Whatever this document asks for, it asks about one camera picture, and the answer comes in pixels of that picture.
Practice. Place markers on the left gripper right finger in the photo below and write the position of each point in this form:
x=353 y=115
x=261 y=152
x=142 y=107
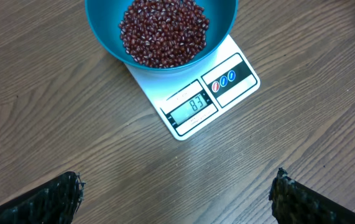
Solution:
x=293 y=203

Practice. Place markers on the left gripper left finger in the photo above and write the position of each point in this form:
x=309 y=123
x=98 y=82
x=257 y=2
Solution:
x=55 y=201

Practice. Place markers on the blue metal bowl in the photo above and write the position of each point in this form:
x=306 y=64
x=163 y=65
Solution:
x=104 y=17

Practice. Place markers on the red beans in bowl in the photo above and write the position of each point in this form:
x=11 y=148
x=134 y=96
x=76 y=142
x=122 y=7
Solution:
x=163 y=33

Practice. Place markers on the white digital kitchen scale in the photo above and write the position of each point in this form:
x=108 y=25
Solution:
x=188 y=99

